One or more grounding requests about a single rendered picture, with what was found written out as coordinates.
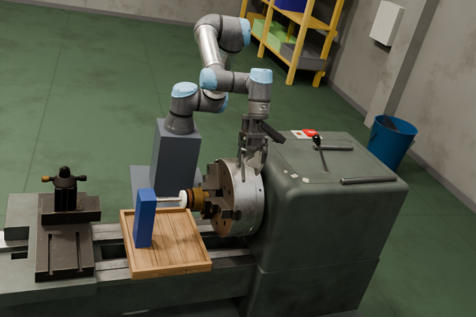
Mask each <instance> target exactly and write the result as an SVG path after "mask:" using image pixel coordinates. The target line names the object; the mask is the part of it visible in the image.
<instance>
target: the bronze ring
mask: <svg viewBox="0 0 476 317"><path fill-rule="evenodd" d="M185 191H186V196H187V204H186V207H185V208H184V209H198V210H202V208H203V205H204V197H209V193H208V191H207V190H203V189H202V188H201V187H197V188H191V189H186V190H185Z"/></svg>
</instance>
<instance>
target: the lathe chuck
mask: <svg viewBox="0 0 476 317"><path fill-rule="evenodd" d="M237 160H238V158H219V166H220V187H221V188H222V189H220V190H207V191H208V193H209V197H223V198H224V199H225V201H226V202H227V203H228V205H229V206H230V207H231V208H232V210H233V211H234V212H237V210H239V211H240V212H241V213H240V218H239V220H238V221H235V220H232V219H231V218H230V219H221V218H219V216H218V215H217V213H216V214H213V216H212V219H211V220H210V223H211V225H212V228H213V230H214V232H215V233H216V234H217V235H218V236H219V237H222V238H224V237H232V236H233V235H235V234H239V235H238V236H245V235H246V234H248V232H249V231H250V229H251V228H252V225H253V223H254V218H255V214H256V187H255V182H254V177H253V174H252V172H251V169H250V167H249V166H248V165H246V164H244V171H245V182H244V183H243V182H242V171H241V169H237V168H235V167H234V165H236V164H238V161H237Z"/></svg>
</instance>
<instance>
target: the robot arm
mask: <svg viewBox="0 0 476 317"><path fill-rule="evenodd" d="M193 36H194V39H195V41H196V43H197V44H198V46H199V50H200V56H201V60H202V63H203V69H202V70H201V72H200V88H198V86H197V85H196V84H194V83H190V82H181V83H178V84H176V85H175V86H174V87H173V91H172V93H171V104H170V109H169V114H168V115H167V117H166V119H165V121H164V129H165V130H166V131H168V132H170V133H172V134H178V135H187V134H191V133H193V130H194V122H193V111H196V112H205V113H222V112H223V111H224V110H225V108H226V107H227V101H228V93H240V94H246V95H249V97H248V106H247V112H248V114H247V115H242V127H241V131H239V137H240V142H239V138H238V146H240V147H242V148H244V149H249V150H250V151H249V155H248V156H247V157H246V158H244V160H243V162H244V164H246V165H248V166H250V167H252V168H254V173H255V175H259V173H260V172H261V169H262V168H263V166H264V164H265V162H266V158H267V155H268V136H269V137H270V138H272V139H273V140H274V142H275V143H280V144H284V142H285V141H286V138H285V137H284V136H283V135H282V134H281V133H279V132H277V131H276V130H275V129H274V128H272V127H271V126H270V125H268V124H267V123H266V122H264V121H263V120H267V119H268V114H269V110H270V102H271V87H272V82H273V79H272V76H273V72H272V71H271V70H270V69H257V68H253V69H251V73H242V72H235V71H231V70H232V66H233V64H234V60H235V57H236V55H237V54H238V53H240V52H241V51H242V48H243V47H248V46H249V43H250V39H251V26H250V22H249V21H248V20H247V19H244V18H240V17H233V16H224V15H219V14H215V13H214V14H209V15H206V16H203V17H202V18H201V19H200V20H199V21H198V22H197V23H196V25H195V28H194V30H193ZM227 92H228V93H227ZM267 135H268V136H267Z"/></svg>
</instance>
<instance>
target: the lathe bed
mask: <svg viewBox="0 0 476 317"><path fill-rule="evenodd" d="M194 221H195V224H196V226H197V227H198V230H199V233H200V235H201V238H202V240H203V242H204V244H205V247H206V250H207V252H208V255H209V256H210V259H211V261H212V267H211V271H208V272H197V273H190V274H183V275H172V276H165V277H153V278H147V279H135V280H132V279H131V275H130V268H129V265H128V258H127V254H126V250H125V244H124V240H123V233H122V229H121V225H120V222H119V221H117V222H106V223H94V224H91V233H92V240H93V251H94V258H95V265H96V276H97V291H96V295H93V296H82V297H76V298H70V299H59V300H53V301H42V302H36V303H30V304H19V305H13V306H2V307H0V317H100V316H109V315H115V314H120V313H129V312H134V311H144V310H149V309H158V308H164V307H169V306H178V305H184V304H193V303H198V302H203V301H212V300H218V299H227V298H232V297H238V296H247V295H248V292H249V288H250V285H251V281H252V278H253V275H254V271H255V269H256V265H257V264H258V263H257V261H256V258H255V257H254V255H250V252H249V249H250V247H247V246H244V244H243V243H242V241H241V239H240V237H239V236H233V237H224V238H222V237H219V236H218V235H217V234H216V233H215V232H214V230H213V228H212V225H211V223H210V219H202V217H194ZM28 240H29V238H28V239H18V240H8V241H5V240H4V230H3V229H0V261H1V260H16V259H24V258H28Z"/></svg>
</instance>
